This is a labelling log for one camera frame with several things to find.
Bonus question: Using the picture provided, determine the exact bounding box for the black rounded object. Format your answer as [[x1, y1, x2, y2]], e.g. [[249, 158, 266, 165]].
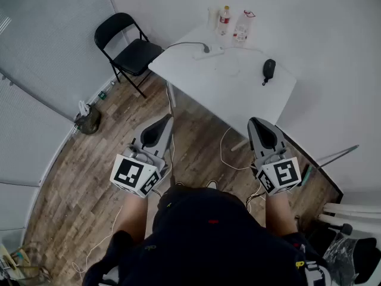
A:
[[353, 237, 381, 286]]

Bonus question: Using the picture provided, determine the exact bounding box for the grey cable with black plug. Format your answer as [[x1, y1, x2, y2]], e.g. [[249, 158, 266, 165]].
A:
[[165, 41, 211, 54]]

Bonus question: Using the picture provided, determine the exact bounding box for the white floor cable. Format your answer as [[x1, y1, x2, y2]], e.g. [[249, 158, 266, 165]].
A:
[[71, 205, 124, 280], [219, 126, 257, 171]]

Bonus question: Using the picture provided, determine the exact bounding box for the clear bottle with red cap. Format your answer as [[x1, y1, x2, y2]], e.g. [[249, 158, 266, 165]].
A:
[[232, 9, 257, 48]]

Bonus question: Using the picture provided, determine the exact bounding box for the white table leg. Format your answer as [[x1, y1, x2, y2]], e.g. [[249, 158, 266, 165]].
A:
[[166, 80, 177, 108], [230, 138, 249, 153]]

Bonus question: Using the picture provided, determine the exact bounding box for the person's black clothing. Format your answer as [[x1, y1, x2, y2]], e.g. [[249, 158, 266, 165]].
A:
[[82, 184, 332, 286]]

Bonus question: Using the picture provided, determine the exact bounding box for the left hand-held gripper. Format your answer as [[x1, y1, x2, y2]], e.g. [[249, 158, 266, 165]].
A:
[[109, 114, 174, 198]]

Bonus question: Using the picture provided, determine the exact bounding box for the white pipe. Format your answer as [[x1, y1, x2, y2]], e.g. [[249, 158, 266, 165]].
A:
[[317, 213, 381, 235], [322, 202, 381, 216]]

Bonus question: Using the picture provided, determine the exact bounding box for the white paper piece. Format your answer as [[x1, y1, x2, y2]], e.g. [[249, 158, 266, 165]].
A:
[[192, 44, 225, 61]]

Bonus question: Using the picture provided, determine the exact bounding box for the clear plastic bag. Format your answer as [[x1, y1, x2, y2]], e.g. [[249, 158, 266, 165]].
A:
[[322, 232, 358, 286]]

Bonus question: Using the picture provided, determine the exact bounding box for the black foam-tipped handle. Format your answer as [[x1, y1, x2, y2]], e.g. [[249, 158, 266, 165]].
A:
[[326, 222, 354, 237]]

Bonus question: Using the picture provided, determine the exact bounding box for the olive bag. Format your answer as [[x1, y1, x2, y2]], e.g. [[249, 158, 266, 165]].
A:
[[73, 100, 102, 136]]

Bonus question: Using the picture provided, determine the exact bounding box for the yellow-capped bottle with red label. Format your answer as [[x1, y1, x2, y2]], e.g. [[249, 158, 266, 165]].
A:
[[217, 5, 232, 37]]

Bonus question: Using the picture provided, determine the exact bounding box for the metal pole with green handle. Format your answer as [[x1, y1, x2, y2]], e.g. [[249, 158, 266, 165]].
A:
[[301, 144, 360, 188]]

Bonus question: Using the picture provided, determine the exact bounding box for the person's right forearm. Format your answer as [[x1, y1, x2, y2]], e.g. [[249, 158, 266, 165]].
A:
[[264, 191, 299, 238]]

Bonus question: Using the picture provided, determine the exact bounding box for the pile of assorted items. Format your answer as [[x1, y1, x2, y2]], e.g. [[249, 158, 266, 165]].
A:
[[0, 240, 52, 286]]

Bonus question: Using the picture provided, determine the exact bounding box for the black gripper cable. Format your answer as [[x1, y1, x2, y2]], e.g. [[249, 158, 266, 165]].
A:
[[245, 190, 266, 212]]

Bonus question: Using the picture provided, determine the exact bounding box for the black folding chair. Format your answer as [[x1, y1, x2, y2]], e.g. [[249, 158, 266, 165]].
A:
[[94, 12, 165, 99]]

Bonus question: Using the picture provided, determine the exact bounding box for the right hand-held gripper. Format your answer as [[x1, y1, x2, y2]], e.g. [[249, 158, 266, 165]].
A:
[[247, 117, 302, 197]]

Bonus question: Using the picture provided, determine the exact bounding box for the person's left forearm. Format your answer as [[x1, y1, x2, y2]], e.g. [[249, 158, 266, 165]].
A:
[[118, 192, 149, 245]]

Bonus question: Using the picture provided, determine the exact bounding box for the black zip pouch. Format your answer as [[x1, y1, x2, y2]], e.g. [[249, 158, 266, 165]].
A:
[[262, 58, 277, 87]]

